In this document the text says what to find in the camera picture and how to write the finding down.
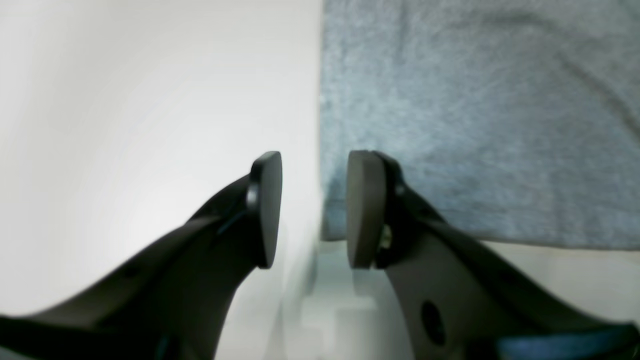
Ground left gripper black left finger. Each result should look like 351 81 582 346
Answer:
0 151 282 360

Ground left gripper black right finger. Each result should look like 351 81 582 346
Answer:
346 150 639 360

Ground grey T-shirt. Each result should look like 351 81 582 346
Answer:
319 0 640 250

